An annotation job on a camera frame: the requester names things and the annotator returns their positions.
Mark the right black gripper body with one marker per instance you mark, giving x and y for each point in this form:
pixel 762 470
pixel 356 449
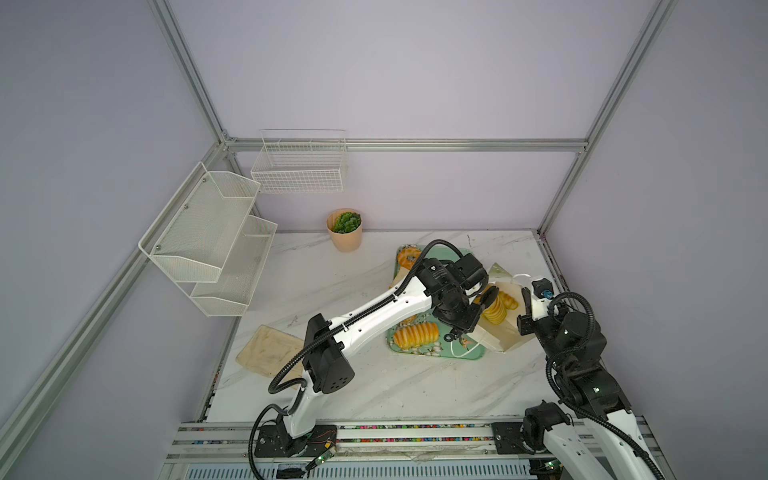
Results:
pixel 544 330

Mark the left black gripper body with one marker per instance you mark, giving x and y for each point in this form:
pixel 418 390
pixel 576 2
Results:
pixel 458 314

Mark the fake toast slice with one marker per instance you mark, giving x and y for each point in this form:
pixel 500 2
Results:
pixel 399 277

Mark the orange fake donut bread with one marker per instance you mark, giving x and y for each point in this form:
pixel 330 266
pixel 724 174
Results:
pixel 407 256

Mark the white paper bag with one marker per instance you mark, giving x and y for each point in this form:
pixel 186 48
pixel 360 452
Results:
pixel 506 336

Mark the ridged yellow fake loaf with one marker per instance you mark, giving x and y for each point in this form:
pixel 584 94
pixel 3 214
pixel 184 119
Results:
pixel 416 335

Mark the yellow ridged fake croissant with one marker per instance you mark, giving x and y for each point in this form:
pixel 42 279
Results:
pixel 497 312

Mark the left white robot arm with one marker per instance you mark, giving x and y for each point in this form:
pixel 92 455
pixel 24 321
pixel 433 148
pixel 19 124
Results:
pixel 323 367

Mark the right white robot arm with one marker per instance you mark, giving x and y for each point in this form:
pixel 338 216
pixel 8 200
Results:
pixel 591 430

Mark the green floral tray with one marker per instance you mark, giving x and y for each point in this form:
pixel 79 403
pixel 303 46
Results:
pixel 443 348

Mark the potted green plant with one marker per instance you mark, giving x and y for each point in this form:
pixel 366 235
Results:
pixel 345 228

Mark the white two-tier mesh shelf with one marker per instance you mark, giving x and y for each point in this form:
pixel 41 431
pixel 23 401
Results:
pixel 209 242

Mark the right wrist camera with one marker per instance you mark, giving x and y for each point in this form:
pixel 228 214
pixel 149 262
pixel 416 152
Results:
pixel 537 294

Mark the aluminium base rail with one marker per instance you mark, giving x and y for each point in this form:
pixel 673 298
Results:
pixel 416 440

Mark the white wire basket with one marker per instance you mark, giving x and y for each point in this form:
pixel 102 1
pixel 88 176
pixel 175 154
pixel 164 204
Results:
pixel 301 161

